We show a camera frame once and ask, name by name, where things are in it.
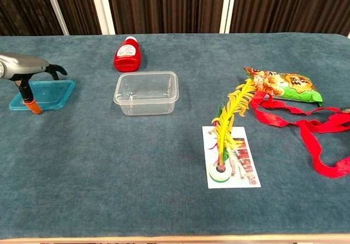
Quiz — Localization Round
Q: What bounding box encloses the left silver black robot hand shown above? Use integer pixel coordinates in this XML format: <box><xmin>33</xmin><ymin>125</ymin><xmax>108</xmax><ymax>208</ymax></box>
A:
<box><xmin>0</xmin><ymin>53</ymin><xmax>68</xmax><ymax>115</ymax></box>

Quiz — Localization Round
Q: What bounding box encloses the translucent blue plastic lid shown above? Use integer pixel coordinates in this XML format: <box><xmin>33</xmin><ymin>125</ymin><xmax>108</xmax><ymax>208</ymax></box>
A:
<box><xmin>8</xmin><ymin>79</ymin><xmax>76</xmax><ymax>111</ymax></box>

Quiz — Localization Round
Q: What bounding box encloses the clear plastic container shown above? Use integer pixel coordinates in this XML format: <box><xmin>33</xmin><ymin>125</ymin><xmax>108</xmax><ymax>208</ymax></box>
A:
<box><xmin>113</xmin><ymin>71</ymin><xmax>179</xmax><ymax>116</ymax></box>

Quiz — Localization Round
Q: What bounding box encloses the red ketchup squeeze bottle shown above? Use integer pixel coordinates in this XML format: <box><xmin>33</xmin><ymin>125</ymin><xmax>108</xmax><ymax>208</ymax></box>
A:
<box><xmin>113</xmin><ymin>36</ymin><xmax>141</xmax><ymax>73</ymax></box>

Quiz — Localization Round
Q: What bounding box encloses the teal table cloth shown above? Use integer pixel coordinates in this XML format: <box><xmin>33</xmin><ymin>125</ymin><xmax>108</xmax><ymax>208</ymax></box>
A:
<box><xmin>0</xmin><ymin>32</ymin><xmax>350</xmax><ymax>241</ymax></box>

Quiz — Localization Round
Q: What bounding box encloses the dark brown pleated curtain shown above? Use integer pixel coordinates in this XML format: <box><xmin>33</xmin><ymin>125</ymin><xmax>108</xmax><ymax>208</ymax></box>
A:
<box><xmin>0</xmin><ymin>0</ymin><xmax>350</xmax><ymax>37</ymax></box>

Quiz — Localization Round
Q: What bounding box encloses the yellow feather shuttlecock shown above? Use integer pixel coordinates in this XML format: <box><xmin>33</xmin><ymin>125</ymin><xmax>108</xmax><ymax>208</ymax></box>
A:
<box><xmin>209</xmin><ymin>78</ymin><xmax>258</xmax><ymax>184</ymax></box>

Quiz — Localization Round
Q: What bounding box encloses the white printed card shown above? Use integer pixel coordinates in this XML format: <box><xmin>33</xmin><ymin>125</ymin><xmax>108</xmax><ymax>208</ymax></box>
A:
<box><xmin>201</xmin><ymin>125</ymin><xmax>262</xmax><ymax>189</ymax></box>

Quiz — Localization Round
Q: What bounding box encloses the green orange snack bag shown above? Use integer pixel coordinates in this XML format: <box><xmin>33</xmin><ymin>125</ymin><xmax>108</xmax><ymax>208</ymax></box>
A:
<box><xmin>244</xmin><ymin>66</ymin><xmax>324</xmax><ymax>107</ymax></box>

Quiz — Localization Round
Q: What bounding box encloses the thin white frame post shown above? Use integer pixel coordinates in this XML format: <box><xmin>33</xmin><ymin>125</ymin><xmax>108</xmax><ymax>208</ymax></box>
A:
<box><xmin>42</xmin><ymin>0</ymin><xmax>69</xmax><ymax>36</ymax></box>

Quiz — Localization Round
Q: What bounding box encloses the wide white frame post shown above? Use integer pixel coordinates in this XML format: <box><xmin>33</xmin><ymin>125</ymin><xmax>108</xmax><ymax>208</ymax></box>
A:
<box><xmin>89</xmin><ymin>0</ymin><xmax>116</xmax><ymax>36</ymax></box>

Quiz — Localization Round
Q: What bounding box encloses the red fabric strap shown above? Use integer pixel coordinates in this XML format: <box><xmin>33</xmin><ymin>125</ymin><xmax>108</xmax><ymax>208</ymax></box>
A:
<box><xmin>249</xmin><ymin>90</ymin><xmax>350</xmax><ymax>179</ymax></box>

